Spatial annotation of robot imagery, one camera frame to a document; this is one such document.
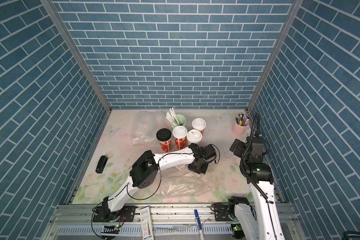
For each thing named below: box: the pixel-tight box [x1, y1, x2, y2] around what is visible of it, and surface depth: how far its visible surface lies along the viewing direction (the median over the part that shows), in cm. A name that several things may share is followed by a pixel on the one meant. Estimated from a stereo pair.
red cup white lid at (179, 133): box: [172, 125, 188, 150], surface depth 88 cm
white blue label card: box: [139, 206, 154, 240], surface depth 71 cm
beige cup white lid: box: [186, 129, 203, 146], surface depth 86 cm
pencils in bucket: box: [233, 112, 250, 126], surface depth 98 cm
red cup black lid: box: [156, 128, 172, 153], surface depth 86 cm
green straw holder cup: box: [171, 114, 187, 130], surface depth 100 cm
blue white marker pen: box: [194, 209, 205, 240], surface depth 71 cm
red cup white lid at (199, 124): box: [191, 118, 207, 135], surface depth 92 cm
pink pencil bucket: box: [231, 120, 250, 136], surface depth 102 cm
